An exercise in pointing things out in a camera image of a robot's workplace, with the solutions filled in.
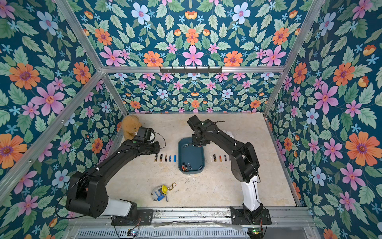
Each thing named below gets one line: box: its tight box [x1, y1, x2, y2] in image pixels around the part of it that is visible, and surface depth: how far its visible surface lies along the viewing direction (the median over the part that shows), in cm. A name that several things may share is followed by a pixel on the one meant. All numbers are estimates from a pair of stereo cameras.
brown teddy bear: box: [121, 114, 143, 141], surface depth 92 cm
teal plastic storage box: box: [177, 137, 206, 175], surface depth 93 cm
